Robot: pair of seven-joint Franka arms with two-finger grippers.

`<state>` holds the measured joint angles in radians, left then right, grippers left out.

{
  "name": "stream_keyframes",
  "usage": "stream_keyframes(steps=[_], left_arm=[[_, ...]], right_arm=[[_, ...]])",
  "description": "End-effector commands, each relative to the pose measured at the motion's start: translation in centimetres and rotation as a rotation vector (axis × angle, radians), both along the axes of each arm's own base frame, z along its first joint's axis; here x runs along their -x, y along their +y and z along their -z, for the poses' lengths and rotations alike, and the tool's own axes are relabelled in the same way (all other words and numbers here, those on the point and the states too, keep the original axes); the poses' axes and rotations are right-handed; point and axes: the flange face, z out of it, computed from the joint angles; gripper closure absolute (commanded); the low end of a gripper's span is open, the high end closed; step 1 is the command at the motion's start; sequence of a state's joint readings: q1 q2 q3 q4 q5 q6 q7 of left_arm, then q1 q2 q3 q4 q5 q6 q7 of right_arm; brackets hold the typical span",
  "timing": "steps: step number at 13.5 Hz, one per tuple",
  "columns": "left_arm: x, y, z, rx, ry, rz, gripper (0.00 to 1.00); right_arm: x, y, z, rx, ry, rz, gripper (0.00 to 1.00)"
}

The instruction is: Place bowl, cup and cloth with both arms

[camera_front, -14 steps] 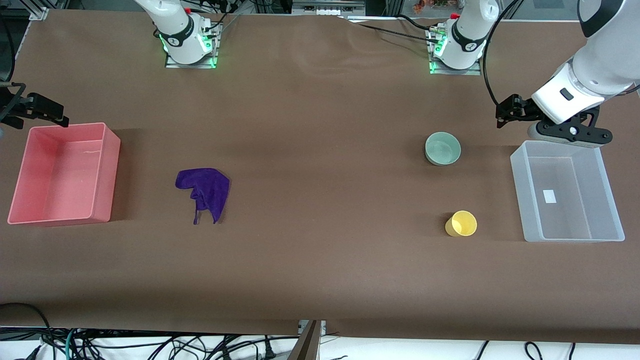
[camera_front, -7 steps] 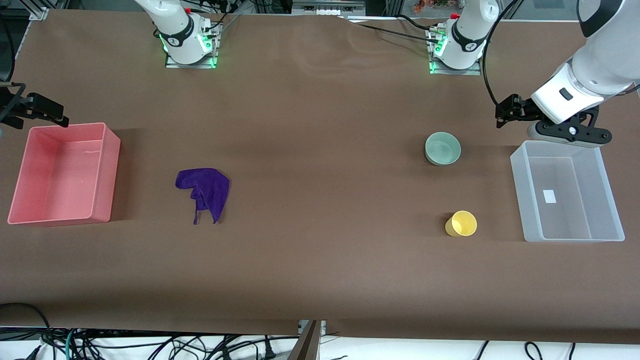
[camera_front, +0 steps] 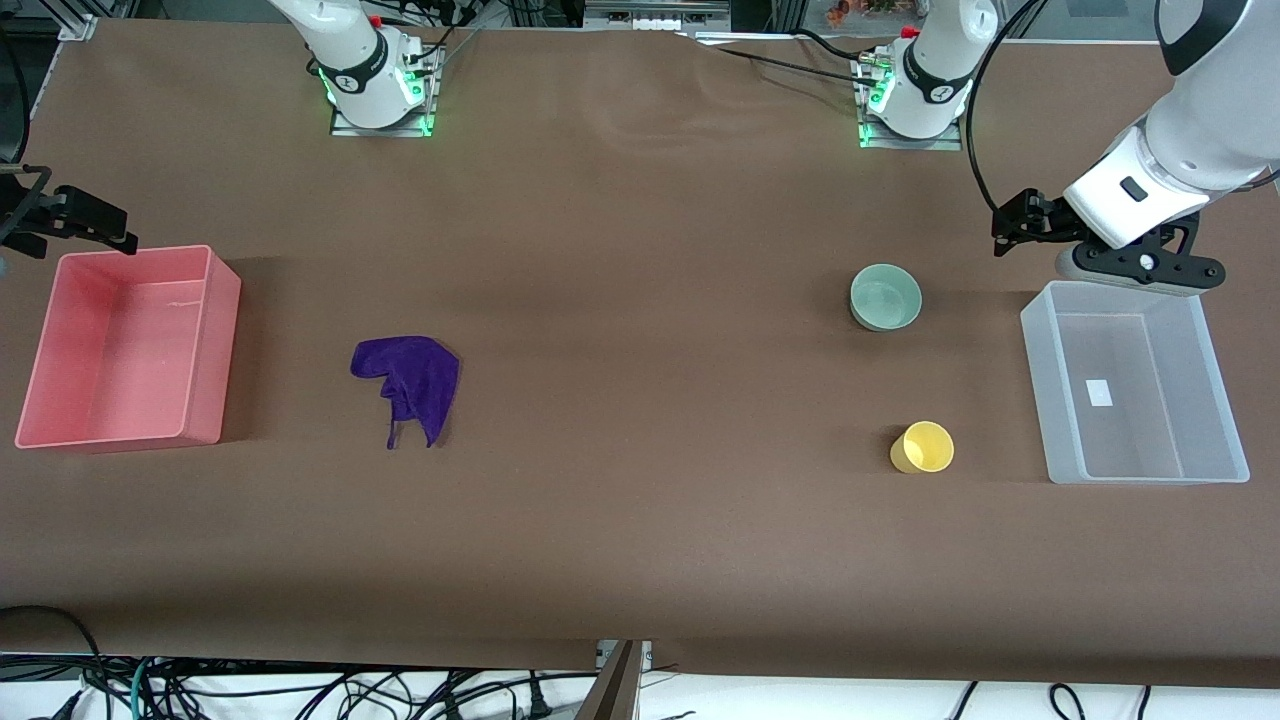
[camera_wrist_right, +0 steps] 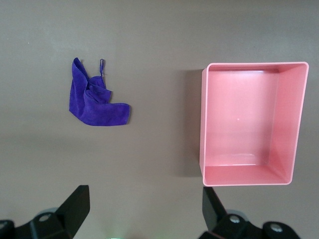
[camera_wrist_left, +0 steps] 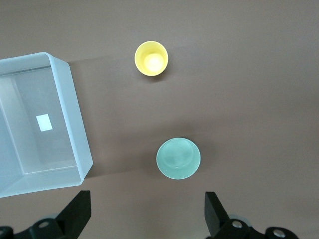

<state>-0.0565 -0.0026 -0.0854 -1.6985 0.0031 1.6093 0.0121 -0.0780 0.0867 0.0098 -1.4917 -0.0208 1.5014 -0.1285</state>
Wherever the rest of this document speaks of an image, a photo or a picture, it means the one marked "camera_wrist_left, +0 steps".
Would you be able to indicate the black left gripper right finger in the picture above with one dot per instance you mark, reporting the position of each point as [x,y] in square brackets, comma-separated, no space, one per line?
[211,211]

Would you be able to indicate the yellow plastic cup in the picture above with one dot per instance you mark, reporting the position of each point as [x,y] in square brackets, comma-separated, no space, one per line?
[151,59]

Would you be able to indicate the green ceramic bowl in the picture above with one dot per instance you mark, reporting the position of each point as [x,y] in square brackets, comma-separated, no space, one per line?
[178,159]

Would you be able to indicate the white paper label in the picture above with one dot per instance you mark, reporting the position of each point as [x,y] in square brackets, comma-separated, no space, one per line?
[44,122]

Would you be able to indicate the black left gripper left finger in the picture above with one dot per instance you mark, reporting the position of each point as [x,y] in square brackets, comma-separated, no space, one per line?
[79,211]

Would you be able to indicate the translucent plastic bin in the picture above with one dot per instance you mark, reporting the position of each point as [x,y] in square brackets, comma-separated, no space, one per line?
[65,99]

